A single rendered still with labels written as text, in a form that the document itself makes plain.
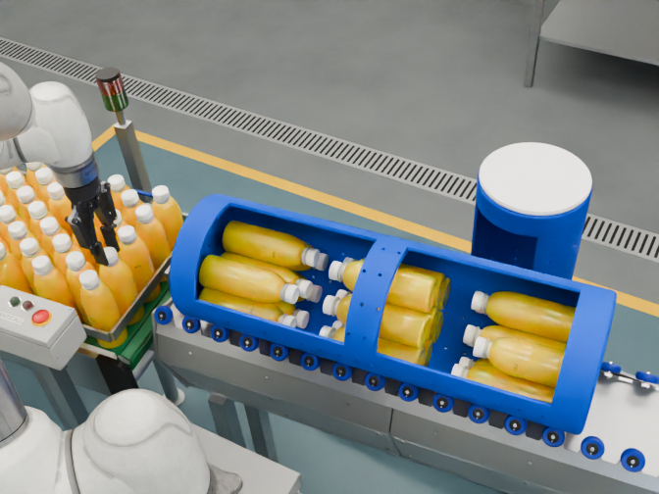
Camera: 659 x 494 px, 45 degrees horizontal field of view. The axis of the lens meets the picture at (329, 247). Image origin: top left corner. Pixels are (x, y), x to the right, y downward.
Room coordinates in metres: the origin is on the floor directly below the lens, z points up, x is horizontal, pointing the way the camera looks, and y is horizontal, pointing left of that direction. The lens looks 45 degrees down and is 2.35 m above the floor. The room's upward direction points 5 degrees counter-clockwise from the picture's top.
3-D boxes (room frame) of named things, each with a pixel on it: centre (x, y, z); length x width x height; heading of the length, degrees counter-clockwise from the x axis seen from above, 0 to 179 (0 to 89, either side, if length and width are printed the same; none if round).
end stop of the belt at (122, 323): (1.34, 0.42, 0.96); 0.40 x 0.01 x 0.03; 153
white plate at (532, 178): (1.50, -0.53, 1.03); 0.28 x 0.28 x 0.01
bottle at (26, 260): (1.33, 0.69, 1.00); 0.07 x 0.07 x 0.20
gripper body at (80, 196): (1.28, 0.50, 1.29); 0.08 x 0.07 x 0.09; 154
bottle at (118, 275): (1.28, 0.50, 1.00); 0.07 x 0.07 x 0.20
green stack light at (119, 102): (1.79, 0.53, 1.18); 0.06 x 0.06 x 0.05
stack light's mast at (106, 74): (1.79, 0.53, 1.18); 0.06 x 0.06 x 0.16
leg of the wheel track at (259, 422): (1.33, 0.26, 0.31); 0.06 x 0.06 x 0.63; 63
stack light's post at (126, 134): (1.79, 0.53, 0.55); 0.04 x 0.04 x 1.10; 63
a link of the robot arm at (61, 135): (1.28, 0.51, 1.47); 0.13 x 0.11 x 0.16; 100
